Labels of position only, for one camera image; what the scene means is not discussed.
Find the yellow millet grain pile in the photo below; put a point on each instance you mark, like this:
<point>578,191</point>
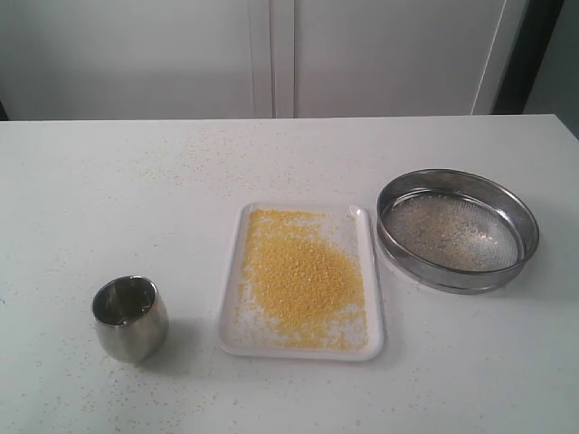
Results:
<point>298,288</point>

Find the round stainless steel sieve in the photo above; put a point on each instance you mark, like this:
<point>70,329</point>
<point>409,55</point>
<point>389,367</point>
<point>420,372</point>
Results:
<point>455,231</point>

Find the stainless steel cup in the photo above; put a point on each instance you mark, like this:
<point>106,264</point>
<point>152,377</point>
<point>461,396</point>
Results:
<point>130,318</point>

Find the white square plastic tray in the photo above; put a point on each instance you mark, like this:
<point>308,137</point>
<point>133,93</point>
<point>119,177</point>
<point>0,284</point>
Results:
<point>350,227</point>

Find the white cabinet doors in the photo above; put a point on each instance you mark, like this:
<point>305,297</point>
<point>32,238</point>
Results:
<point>253,59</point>

